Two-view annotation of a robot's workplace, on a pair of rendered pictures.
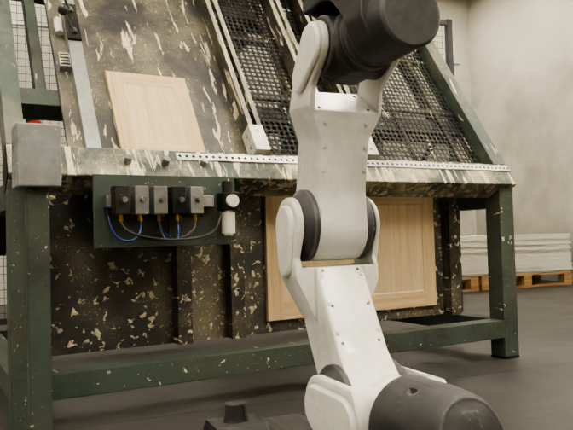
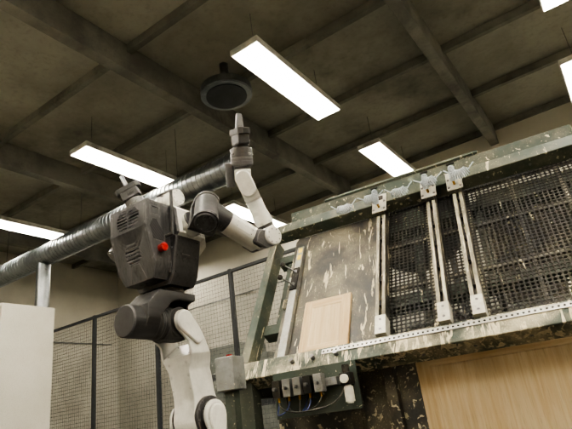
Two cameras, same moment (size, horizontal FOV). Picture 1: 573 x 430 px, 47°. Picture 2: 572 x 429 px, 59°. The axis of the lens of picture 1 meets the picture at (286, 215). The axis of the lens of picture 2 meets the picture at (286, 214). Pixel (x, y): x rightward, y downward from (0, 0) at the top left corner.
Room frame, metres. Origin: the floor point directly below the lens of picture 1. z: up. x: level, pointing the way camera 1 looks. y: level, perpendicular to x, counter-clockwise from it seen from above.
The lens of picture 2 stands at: (0.53, -1.93, 0.56)
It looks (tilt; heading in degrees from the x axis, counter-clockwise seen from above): 22 degrees up; 55
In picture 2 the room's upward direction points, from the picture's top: 8 degrees counter-clockwise
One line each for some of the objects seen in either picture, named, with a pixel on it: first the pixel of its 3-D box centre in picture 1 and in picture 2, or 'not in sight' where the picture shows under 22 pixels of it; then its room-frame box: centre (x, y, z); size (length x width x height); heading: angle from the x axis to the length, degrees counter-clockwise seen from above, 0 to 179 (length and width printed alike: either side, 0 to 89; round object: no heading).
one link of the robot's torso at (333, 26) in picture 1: (352, 48); (168, 324); (1.22, -0.13, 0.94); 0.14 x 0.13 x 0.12; 112
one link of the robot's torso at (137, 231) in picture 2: not in sight; (159, 247); (1.19, -0.15, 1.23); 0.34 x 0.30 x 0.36; 112
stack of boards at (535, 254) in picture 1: (448, 262); not in sight; (7.12, -1.75, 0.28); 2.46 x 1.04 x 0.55; 112
